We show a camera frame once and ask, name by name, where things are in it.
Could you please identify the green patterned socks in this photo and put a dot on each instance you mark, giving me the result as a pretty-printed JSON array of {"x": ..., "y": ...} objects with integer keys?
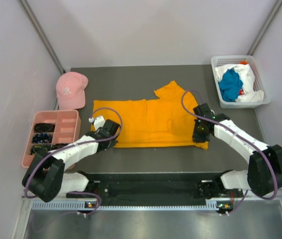
[{"x": 37, "y": 147}]

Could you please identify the pink divided organizer tray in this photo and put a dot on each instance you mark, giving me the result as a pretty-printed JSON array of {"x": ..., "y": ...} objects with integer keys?
[{"x": 67, "y": 129}]

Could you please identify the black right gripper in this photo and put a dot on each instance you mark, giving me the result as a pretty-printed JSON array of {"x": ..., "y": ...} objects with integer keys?
[{"x": 196, "y": 137}]

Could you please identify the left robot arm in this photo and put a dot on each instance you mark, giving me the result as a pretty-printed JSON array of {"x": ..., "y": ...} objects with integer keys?
[{"x": 46, "y": 178}]

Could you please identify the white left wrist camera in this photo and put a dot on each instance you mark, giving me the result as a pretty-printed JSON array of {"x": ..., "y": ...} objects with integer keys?
[{"x": 97, "y": 122}]

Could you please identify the dark patterned socks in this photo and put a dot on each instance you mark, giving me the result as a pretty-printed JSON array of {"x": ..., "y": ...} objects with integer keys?
[{"x": 58, "y": 146}]

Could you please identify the orange t shirt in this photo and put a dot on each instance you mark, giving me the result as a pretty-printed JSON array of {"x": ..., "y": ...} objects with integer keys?
[{"x": 161, "y": 122}]

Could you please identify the white t shirt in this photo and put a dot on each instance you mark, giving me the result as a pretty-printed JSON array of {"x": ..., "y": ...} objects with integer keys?
[{"x": 247, "y": 94}]

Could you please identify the orange garment in basket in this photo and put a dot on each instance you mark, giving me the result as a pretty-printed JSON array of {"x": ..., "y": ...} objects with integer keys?
[{"x": 243, "y": 62}]

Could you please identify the blue t shirt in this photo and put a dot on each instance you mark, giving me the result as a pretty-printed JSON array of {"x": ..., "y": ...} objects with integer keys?
[{"x": 230, "y": 85}]

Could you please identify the aluminium frame rail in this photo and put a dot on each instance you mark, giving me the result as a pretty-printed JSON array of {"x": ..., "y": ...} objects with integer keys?
[{"x": 85, "y": 202}]

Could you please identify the blue patterned socks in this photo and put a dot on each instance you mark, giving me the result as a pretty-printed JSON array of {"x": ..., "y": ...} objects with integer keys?
[{"x": 42, "y": 138}]

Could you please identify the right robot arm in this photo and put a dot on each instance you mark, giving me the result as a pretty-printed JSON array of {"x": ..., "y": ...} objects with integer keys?
[{"x": 264, "y": 173}]

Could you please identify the white plastic laundry basket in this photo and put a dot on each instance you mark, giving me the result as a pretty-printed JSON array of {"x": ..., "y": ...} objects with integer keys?
[{"x": 218, "y": 61}]

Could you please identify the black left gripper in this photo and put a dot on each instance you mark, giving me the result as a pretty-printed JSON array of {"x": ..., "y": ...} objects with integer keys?
[{"x": 112, "y": 144}]

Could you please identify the black folded socks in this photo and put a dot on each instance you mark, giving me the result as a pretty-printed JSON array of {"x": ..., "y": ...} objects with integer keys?
[{"x": 44, "y": 127}]

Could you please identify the pink baseball cap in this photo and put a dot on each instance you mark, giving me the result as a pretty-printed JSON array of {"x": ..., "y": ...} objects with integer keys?
[{"x": 70, "y": 90}]

